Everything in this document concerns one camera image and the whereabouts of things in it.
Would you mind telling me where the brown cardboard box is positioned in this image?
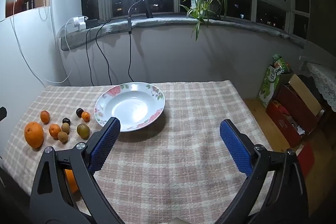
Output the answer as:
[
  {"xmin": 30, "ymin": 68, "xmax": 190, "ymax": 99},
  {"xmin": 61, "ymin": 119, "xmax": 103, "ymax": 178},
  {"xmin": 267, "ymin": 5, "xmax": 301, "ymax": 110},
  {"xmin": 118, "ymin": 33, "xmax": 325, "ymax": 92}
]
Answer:
[{"xmin": 287, "ymin": 74, "xmax": 326, "ymax": 115}]

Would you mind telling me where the black ring light cable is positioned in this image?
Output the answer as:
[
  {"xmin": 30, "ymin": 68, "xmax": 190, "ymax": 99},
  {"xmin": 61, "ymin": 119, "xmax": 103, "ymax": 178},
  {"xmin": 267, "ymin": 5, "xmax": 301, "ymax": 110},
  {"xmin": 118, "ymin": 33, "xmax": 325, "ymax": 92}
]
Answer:
[{"xmin": 127, "ymin": 1, "xmax": 142, "ymax": 83}]

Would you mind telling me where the large orange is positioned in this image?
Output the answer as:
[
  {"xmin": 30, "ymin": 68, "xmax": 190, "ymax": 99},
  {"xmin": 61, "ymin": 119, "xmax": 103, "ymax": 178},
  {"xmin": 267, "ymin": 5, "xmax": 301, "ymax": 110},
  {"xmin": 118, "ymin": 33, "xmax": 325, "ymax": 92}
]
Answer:
[
  {"xmin": 24, "ymin": 121, "xmax": 45, "ymax": 149},
  {"xmin": 64, "ymin": 169, "xmax": 79, "ymax": 193}
]

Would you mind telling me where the small tangerine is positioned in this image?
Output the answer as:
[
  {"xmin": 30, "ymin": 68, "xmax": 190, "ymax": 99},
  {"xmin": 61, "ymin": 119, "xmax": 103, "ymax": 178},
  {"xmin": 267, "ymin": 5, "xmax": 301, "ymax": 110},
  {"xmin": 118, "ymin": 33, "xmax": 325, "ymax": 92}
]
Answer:
[
  {"xmin": 49, "ymin": 124, "xmax": 62, "ymax": 140},
  {"xmin": 40, "ymin": 110, "xmax": 51, "ymax": 124}
]

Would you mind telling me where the green printed box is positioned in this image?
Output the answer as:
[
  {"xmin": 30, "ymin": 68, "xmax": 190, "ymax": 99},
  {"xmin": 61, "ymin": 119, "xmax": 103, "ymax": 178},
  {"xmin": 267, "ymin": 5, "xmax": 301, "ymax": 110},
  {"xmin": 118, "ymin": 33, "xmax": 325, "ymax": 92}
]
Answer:
[{"xmin": 258, "ymin": 54, "xmax": 293, "ymax": 108}]

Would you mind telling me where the white lace cloth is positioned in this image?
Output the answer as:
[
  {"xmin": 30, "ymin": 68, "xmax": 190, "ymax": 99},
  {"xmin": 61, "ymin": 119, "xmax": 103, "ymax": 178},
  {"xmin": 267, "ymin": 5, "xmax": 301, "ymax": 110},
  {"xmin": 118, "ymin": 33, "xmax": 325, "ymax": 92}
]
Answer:
[{"xmin": 299, "ymin": 61, "xmax": 336, "ymax": 112}]

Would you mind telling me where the pink checked tablecloth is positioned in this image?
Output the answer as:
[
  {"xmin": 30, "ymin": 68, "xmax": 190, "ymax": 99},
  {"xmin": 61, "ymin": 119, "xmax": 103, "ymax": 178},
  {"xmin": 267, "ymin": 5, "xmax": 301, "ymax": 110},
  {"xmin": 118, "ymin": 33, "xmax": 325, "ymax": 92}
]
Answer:
[{"xmin": 0, "ymin": 80, "xmax": 273, "ymax": 224}]

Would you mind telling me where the large green-brown kiwi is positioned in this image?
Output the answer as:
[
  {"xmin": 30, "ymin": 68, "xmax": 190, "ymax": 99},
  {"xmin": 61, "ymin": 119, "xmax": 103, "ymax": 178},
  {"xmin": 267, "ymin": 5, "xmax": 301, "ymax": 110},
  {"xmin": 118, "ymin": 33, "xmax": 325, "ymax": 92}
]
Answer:
[{"xmin": 77, "ymin": 123, "xmax": 90, "ymax": 140}]

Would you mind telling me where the long white cable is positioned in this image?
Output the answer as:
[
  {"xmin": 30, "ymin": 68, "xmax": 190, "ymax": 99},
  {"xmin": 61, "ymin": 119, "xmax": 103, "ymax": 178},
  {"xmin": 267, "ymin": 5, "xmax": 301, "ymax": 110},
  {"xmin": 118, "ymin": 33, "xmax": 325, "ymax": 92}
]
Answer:
[{"xmin": 12, "ymin": 0, "xmax": 88, "ymax": 84}]

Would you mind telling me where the floral rimmed white plate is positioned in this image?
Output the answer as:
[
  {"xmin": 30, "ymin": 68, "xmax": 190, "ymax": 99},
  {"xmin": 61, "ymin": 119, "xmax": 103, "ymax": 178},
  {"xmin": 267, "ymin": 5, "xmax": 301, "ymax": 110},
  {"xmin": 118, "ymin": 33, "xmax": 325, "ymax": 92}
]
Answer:
[{"xmin": 94, "ymin": 82, "xmax": 166, "ymax": 132}]

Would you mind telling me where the red cardboard box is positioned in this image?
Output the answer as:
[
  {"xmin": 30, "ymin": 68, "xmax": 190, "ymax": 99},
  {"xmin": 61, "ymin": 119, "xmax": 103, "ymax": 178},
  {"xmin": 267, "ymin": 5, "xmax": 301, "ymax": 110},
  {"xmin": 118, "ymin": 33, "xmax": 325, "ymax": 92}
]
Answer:
[{"xmin": 265, "ymin": 84, "xmax": 323, "ymax": 148}]

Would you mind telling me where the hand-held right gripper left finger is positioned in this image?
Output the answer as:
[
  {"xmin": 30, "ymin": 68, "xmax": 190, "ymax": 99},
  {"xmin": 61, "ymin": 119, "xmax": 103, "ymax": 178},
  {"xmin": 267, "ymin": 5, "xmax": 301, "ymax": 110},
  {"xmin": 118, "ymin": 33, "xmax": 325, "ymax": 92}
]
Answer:
[{"xmin": 30, "ymin": 117, "xmax": 124, "ymax": 224}]

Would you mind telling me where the white panel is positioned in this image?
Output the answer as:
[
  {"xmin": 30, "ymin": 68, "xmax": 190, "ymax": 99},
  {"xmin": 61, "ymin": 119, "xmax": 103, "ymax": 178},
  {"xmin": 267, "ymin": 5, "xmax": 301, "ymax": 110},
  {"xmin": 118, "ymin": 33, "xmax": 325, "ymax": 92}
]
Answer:
[{"xmin": 0, "ymin": 6, "xmax": 72, "ymax": 161}]

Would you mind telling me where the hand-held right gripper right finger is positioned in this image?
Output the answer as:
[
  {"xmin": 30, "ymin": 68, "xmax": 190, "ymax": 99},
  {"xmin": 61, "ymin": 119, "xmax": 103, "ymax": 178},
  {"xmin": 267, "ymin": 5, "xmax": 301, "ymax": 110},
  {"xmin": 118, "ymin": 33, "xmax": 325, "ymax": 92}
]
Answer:
[{"xmin": 215, "ymin": 119, "xmax": 309, "ymax": 224}]

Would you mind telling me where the black tripod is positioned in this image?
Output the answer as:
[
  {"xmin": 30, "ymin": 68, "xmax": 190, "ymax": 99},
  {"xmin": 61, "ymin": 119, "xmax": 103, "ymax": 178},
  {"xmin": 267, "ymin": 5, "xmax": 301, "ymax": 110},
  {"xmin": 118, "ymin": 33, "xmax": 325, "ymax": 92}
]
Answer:
[{"xmin": 133, "ymin": 0, "xmax": 154, "ymax": 19}]

